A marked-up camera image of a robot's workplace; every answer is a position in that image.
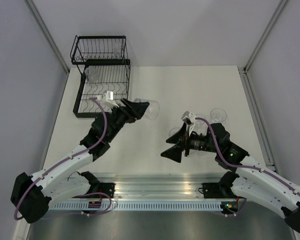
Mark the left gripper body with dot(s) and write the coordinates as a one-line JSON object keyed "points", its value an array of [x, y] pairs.
{"points": [[125, 116]]}

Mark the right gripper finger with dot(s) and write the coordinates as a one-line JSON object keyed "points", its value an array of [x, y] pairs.
{"points": [[174, 153], [179, 137]]}

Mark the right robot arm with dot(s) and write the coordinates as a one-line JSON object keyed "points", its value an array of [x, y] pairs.
{"points": [[245, 176]]}

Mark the aluminium frame post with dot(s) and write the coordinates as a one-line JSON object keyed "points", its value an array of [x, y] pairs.
{"points": [[46, 33], [265, 34]]}

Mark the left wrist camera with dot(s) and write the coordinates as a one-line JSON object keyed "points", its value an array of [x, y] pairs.
{"points": [[107, 99]]}

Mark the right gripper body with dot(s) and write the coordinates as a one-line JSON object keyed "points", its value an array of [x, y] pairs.
{"points": [[188, 142]]}

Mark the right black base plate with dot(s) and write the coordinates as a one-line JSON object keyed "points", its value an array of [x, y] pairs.
{"points": [[214, 190]]}

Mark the black wire dish rack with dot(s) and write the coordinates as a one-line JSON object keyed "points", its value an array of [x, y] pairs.
{"points": [[114, 74]]}

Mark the aluminium mounting rail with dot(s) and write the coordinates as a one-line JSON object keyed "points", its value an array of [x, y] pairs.
{"points": [[165, 186]]}

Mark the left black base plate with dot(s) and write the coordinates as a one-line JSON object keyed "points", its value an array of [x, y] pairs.
{"points": [[107, 188]]}

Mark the right aluminium frame post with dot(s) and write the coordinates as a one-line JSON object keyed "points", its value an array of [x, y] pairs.
{"points": [[265, 34]]}

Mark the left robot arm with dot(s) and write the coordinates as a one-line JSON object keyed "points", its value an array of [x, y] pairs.
{"points": [[95, 144]]}

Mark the white slotted cable duct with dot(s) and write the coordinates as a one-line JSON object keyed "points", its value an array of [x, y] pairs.
{"points": [[82, 205]]}

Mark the left aluminium frame post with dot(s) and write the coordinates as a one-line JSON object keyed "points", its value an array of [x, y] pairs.
{"points": [[46, 33]]}

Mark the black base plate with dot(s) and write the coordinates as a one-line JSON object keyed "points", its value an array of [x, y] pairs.
{"points": [[214, 190], [107, 188]]}

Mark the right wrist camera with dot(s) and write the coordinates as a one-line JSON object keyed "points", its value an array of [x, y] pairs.
{"points": [[189, 119]]}

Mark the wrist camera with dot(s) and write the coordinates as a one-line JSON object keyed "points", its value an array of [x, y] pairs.
{"points": [[107, 99], [189, 119]]}

